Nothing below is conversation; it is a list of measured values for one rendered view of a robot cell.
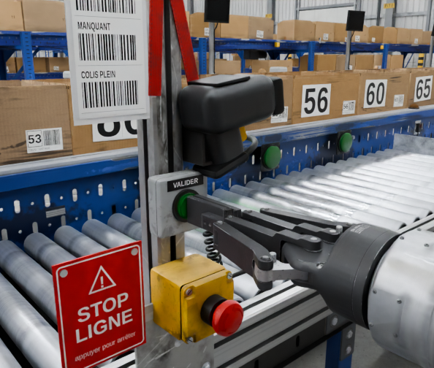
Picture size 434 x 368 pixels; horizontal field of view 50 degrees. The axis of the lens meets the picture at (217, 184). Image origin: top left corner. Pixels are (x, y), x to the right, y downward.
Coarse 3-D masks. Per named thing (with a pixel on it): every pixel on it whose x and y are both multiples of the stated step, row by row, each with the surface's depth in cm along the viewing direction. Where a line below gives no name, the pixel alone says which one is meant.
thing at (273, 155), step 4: (268, 148) 143; (272, 148) 143; (276, 148) 144; (268, 152) 142; (272, 152) 143; (276, 152) 144; (280, 152) 146; (264, 156) 142; (268, 156) 142; (272, 156) 143; (276, 156) 145; (280, 156) 146; (264, 160) 143; (268, 160) 143; (272, 160) 144; (276, 160) 145; (280, 160) 146; (268, 164) 143; (272, 164) 144; (276, 164) 146; (272, 168) 145
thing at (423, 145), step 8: (400, 136) 188; (408, 136) 185; (400, 144) 188; (408, 144) 186; (416, 144) 183; (424, 144) 181; (432, 144) 179; (416, 152) 184; (424, 152) 182; (432, 152) 179
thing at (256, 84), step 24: (192, 96) 49; (216, 96) 48; (240, 96) 50; (264, 96) 52; (192, 120) 50; (216, 120) 49; (240, 120) 51; (216, 144) 51; (240, 144) 53; (192, 168) 54; (216, 168) 52
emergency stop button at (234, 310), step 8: (224, 304) 49; (232, 304) 49; (216, 312) 49; (224, 312) 49; (232, 312) 49; (240, 312) 50; (216, 320) 49; (224, 320) 49; (232, 320) 49; (240, 320) 50; (216, 328) 49; (224, 328) 49; (232, 328) 50; (224, 336) 50
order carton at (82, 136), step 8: (40, 80) 129; (48, 80) 130; (56, 80) 132; (64, 80) 133; (184, 80) 126; (72, 112) 107; (72, 120) 107; (72, 128) 108; (80, 128) 109; (88, 128) 110; (72, 136) 108; (80, 136) 109; (88, 136) 111; (72, 144) 109; (80, 144) 110; (88, 144) 111; (96, 144) 112; (104, 144) 114; (112, 144) 115; (120, 144) 117; (128, 144) 118; (136, 144) 120; (72, 152) 109; (80, 152) 110; (88, 152) 111; (96, 152) 113
